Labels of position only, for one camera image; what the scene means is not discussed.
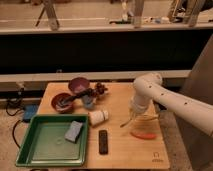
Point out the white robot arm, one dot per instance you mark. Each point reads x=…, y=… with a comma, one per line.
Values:
x=148, y=87

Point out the blue power box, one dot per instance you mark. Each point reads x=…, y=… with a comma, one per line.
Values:
x=30, y=111

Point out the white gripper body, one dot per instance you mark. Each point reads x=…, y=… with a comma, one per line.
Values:
x=138, y=105

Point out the wooden fork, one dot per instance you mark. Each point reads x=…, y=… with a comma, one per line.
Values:
x=139, y=118

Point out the orange carrot toy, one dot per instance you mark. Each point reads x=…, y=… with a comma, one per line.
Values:
x=144, y=136

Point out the dark grape bunch toy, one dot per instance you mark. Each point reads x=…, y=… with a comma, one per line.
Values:
x=99, y=89

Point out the green plastic tray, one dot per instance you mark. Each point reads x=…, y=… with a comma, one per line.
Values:
x=44, y=143

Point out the blue sponge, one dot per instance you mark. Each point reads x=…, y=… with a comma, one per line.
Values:
x=74, y=131

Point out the black remote control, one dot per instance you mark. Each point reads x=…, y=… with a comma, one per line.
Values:
x=103, y=142

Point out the blue cup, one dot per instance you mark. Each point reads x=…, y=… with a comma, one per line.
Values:
x=88, y=102

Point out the black spoon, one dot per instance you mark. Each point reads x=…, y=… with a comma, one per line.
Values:
x=76, y=96

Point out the white paper cup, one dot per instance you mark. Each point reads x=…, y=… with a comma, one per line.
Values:
x=98, y=117

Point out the purple bowl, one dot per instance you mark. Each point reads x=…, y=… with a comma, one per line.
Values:
x=78, y=85

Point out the red bowl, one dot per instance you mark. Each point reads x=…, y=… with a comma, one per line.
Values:
x=61, y=109

